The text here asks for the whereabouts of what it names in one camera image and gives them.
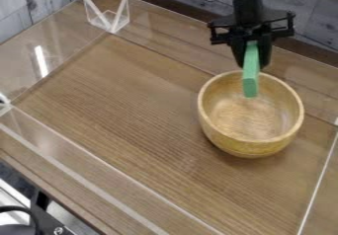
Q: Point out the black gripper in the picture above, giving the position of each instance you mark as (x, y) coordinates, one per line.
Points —
(229, 30)

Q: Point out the green rectangular stick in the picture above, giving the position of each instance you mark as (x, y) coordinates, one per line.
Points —
(252, 69)

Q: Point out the wooden bowl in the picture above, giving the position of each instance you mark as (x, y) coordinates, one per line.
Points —
(249, 127)

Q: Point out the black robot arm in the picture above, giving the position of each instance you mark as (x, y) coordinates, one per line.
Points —
(249, 10)

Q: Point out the clear acrylic corner bracket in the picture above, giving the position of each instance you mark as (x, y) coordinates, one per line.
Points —
(109, 20)

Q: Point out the black table leg bracket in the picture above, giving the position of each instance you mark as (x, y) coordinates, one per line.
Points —
(50, 225)

